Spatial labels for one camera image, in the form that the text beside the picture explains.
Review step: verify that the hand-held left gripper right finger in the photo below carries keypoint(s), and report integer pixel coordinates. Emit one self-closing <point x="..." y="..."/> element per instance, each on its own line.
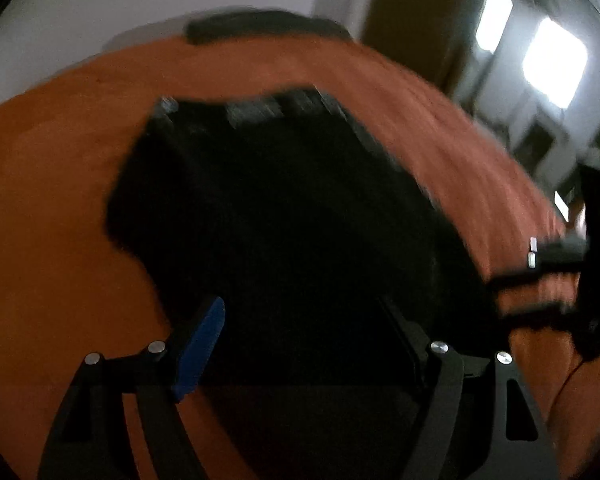
<point x="422" y="360"/>

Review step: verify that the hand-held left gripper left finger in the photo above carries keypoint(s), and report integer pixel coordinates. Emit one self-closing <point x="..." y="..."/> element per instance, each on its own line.
<point x="200" y="350"/>

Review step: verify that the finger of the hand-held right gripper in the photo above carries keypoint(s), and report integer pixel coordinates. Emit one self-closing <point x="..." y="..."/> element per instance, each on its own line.
<point x="540" y="314"/>
<point x="535" y="276"/>

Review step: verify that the plain black garment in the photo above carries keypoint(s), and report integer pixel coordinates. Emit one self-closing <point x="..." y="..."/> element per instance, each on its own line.
<point x="280" y="235"/>

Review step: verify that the orange blanket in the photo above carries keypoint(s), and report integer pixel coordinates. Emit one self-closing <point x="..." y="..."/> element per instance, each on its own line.
<point x="55" y="210"/>

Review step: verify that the bright lit window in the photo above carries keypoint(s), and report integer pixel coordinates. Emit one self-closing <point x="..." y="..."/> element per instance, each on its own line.
<point x="555" y="60"/>
<point x="492" y="17"/>

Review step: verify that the wooden door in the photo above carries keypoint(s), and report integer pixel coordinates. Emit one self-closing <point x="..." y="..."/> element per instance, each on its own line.
<point x="415" y="10"/>

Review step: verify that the dark grey folded blanket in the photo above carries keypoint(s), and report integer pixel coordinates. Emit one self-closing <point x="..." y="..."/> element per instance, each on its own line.
<point x="260" y="25"/>

